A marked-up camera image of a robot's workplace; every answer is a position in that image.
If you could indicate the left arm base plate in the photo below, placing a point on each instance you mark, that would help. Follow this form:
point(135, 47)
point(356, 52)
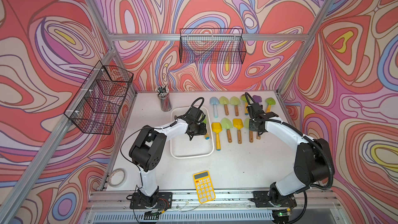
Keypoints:
point(159, 200)

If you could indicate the white tape roll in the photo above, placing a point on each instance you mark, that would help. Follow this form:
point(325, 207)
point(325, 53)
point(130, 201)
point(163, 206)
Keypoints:
point(117, 177)

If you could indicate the light blue shovel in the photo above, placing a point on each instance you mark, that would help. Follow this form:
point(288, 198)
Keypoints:
point(214, 101)

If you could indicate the white storage box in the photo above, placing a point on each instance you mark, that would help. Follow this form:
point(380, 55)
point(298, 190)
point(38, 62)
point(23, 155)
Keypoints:
point(182, 148)

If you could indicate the yellow calculator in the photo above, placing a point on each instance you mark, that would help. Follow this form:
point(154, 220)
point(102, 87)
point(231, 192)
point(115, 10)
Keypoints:
point(204, 187)

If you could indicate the yellow shovel wooden handle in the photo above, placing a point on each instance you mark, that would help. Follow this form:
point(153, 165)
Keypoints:
point(238, 123)

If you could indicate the black wire basket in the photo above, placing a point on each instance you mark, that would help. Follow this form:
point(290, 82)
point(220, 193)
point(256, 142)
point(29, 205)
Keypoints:
point(103, 95)
point(212, 45)

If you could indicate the left black wire basket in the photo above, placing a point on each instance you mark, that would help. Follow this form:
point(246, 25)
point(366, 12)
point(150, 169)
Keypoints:
point(103, 95)

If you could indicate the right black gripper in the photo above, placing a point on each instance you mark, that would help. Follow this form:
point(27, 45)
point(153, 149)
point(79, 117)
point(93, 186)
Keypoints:
point(251, 127)

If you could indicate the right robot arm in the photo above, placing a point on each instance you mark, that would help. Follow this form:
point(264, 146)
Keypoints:
point(313, 164)

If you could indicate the green shovel yellow handle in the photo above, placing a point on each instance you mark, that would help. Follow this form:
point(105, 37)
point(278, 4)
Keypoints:
point(270, 101)
point(206, 135)
point(244, 100)

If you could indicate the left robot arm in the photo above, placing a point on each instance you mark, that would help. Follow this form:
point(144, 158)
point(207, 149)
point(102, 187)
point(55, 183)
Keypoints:
point(148, 147)

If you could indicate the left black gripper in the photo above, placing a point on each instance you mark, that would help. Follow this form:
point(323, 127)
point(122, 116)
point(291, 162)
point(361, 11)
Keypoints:
point(203, 130)

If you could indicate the purple shovel pink handle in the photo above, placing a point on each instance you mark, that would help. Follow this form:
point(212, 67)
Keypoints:
point(257, 98)

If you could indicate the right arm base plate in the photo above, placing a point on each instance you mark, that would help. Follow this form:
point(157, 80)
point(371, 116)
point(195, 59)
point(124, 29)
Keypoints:
point(272, 199)

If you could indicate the back black wire basket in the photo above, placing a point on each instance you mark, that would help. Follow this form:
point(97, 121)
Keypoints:
point(212, 45)

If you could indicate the pencil cup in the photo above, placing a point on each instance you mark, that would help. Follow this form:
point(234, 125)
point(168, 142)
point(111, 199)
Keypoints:
point(163, 94)

